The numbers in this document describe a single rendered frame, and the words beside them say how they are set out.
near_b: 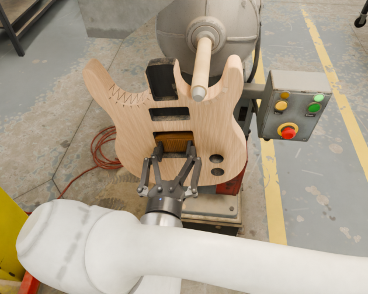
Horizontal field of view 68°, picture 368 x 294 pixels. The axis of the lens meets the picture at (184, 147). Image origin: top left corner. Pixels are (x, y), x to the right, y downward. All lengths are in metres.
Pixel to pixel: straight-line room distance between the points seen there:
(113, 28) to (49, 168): 1.83
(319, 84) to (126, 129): 0.54
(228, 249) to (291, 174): 1.76
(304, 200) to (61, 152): 1.76
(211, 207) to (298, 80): 0.85
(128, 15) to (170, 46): 0.35
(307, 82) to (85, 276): 0.71
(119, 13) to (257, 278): 0.35
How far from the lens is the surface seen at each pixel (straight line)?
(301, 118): 0.87
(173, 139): 0.67
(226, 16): 0.69
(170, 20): 0.70
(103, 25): 0.41
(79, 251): 0.36
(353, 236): 1.98
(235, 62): 0.55
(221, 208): 1.46
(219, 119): 0.62
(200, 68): 0.56
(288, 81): 0.83
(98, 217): 0.37
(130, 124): 0.66
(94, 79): 0.61
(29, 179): 2.17
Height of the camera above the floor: 1.57
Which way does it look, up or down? 49 degrees down
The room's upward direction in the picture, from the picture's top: straight up
